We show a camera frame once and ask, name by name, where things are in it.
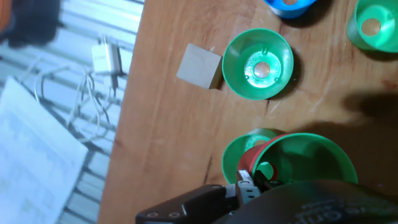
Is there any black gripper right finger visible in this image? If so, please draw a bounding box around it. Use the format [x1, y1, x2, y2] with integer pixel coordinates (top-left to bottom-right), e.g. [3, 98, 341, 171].
[253, 170, 284, 192]

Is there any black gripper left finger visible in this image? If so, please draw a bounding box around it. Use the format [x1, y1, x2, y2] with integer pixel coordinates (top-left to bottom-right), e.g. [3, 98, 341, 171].
[135, 170, 261, 224]

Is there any red plastic cup with print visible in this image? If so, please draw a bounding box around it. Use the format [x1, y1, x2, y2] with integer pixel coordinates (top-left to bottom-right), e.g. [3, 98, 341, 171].
[237, 133, 290, 182]

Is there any plain green plastic cup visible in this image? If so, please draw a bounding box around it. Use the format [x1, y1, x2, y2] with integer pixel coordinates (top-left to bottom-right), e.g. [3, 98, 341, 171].
[221, 128, 279, 185]

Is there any green plastic cup with print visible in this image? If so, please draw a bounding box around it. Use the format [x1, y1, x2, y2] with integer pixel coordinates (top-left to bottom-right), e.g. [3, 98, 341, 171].
[346, 0, 398, 54]
[221, 27, 295, 101]
[251, 133, 359, 185]

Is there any light wooden block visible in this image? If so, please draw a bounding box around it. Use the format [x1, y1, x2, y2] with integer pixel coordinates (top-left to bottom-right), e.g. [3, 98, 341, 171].
[176, 43, 223, 90]

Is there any white charger adapter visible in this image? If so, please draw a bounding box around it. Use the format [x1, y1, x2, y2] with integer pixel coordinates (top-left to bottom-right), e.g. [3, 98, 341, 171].
[91, 42, 123, 76]

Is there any white paper sheet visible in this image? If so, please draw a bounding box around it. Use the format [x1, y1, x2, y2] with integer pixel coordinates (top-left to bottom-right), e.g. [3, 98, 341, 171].
[0, 76, 90, 224]

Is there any blue plastic cup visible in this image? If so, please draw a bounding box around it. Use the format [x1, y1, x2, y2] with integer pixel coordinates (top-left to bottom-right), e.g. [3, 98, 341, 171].
[263, 0, 318, 19]

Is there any orange and black teach pendant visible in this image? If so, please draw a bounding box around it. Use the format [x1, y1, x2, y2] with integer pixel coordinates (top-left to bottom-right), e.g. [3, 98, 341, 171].
[0, 0, 63, 47]

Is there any white charger cable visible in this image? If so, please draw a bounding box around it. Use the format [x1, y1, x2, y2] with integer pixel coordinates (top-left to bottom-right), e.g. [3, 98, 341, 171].
[18, 57, 122, 144]

